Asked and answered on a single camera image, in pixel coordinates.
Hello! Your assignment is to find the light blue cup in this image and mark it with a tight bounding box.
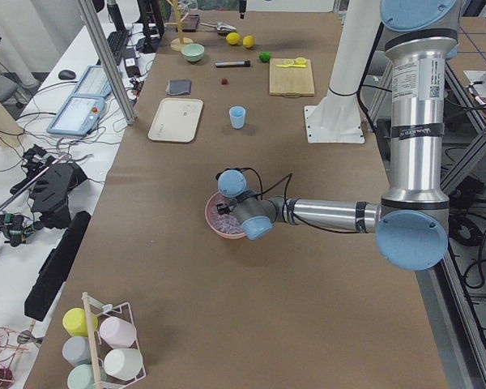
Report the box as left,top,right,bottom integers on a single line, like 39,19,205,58
228,105,246,130

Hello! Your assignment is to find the wooden mug tree stand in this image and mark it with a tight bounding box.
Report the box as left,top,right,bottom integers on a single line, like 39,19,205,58
166,0,194,52

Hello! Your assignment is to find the white wire cup rack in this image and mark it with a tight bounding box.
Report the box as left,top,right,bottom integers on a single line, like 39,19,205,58
82,293,146,388

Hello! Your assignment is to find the pink bowl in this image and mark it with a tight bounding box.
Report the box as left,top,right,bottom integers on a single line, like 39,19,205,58
204,192,246,239

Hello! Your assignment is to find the white cup in rack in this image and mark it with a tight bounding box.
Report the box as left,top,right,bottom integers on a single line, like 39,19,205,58
103,348,143,381

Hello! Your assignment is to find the grey folded cloth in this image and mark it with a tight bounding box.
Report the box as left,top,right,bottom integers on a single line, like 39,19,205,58
165,79,192,96

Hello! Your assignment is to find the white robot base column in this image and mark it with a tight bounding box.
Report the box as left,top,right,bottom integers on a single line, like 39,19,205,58
305,0,381,144

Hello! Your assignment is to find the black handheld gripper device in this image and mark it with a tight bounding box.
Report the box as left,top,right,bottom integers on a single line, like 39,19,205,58
0,145,87,229

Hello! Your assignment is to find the black computer mouse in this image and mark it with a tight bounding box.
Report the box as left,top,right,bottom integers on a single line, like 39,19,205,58
58,69,76,80

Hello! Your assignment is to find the black keyboard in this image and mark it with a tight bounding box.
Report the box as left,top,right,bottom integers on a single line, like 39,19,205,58
107,30,130,65

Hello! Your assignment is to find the steel ice scoop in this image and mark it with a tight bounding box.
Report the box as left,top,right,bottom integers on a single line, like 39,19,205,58
200,22,237,34

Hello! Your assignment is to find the black long bar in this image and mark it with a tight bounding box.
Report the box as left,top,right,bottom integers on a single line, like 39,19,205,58
23,211,91,322

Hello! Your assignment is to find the pile of ice cubes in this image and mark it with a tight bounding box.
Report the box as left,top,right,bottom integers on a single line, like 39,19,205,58
207,199,243,235

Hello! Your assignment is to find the pink cup in rack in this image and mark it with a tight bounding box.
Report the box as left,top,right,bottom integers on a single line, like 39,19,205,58
99,317,137,348

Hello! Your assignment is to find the yellow cup in rack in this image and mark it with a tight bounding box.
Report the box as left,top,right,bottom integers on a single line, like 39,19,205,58
62,307,87,337

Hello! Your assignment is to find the blue teach pendant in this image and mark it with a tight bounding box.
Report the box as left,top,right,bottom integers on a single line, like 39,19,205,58
47,95,105,137
73,65,112,97

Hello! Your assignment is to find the dark brown tray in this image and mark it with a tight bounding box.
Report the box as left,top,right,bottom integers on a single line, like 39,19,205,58
181,15,200,32

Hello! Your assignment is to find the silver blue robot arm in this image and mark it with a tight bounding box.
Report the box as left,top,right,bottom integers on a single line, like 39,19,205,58
217,1,462,271

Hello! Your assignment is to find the mint green bowl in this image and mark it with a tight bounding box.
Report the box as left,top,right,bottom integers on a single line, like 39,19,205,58
181,43,205,63

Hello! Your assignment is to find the aluminium frame post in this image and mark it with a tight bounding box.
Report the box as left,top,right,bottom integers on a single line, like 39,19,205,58
77,0,135,125

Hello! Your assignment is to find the yellow plastic knife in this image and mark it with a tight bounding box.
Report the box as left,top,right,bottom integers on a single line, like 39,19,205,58
275,63,307,68

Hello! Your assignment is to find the steel muddler black tip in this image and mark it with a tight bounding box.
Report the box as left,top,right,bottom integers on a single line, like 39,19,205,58
215,60,251,68

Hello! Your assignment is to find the wooden cutting board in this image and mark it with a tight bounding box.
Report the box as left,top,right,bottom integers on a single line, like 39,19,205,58
269,58,315,97

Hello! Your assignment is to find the cream rabbit tray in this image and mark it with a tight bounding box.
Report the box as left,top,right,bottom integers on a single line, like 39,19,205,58
147,98,203,143

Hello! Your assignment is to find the grey cup in rack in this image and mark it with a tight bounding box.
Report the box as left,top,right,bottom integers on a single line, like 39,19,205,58
62,336,92,367

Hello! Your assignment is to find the green cup in rack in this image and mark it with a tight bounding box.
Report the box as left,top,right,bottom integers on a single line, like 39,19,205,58
66,364,95,389

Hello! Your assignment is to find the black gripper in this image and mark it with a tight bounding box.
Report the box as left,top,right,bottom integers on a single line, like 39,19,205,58
216,200,237,216

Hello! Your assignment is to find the green lime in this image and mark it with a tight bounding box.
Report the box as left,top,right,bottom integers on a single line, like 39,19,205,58
258,52,271,63

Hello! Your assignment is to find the yellow lemon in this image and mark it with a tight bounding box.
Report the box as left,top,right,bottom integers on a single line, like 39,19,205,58
242,35,255,49
225,32,241,45

